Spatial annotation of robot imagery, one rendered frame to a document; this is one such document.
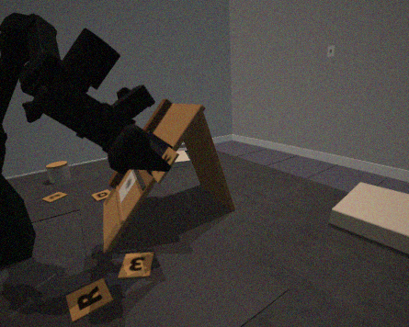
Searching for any grey cylinder with tan lid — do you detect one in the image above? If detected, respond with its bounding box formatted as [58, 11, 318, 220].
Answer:
[46, 161, 71, 184]

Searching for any white paper label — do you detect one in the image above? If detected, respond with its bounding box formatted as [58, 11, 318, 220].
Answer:
[119, 170, 137, 204]

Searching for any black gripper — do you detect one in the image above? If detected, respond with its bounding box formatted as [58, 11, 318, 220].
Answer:
[72, 97, 171, 175]

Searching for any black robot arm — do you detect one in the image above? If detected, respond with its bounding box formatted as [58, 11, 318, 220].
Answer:
[0, 13, 155, 174]

